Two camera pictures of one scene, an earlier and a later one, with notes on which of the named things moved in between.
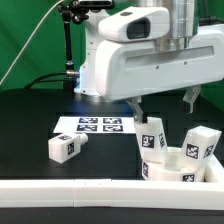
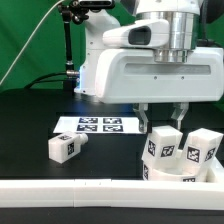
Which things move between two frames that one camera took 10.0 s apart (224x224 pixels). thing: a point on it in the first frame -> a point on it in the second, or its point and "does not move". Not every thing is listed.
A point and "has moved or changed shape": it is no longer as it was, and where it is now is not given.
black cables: (45, 81) does not move
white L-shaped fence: (206, 195) does not move
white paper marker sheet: (96, 124) does not move
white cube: (151, 139) has moved or changed shape
